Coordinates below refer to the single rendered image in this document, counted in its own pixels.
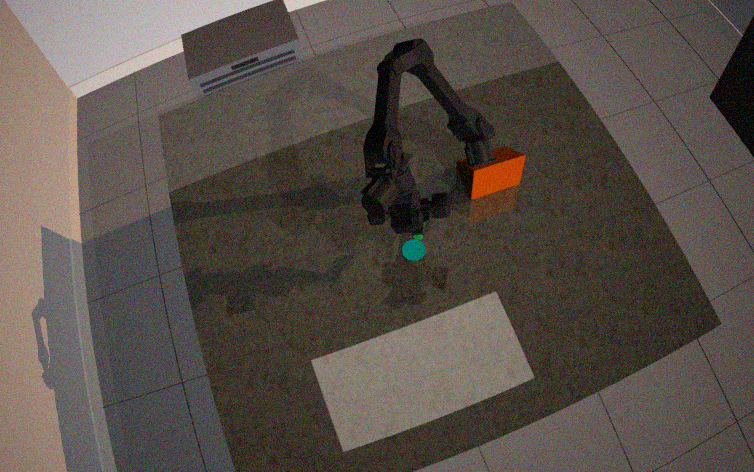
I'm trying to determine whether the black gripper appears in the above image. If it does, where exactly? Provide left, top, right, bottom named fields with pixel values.
left=367, top=178, right=451, bottom=235

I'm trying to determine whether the teal circle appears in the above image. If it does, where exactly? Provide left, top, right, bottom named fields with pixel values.
left=402, top=239, right=426, bottom=261

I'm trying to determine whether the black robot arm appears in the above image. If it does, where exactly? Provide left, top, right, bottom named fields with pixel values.
left=361, top=38, right=496, bottom=234

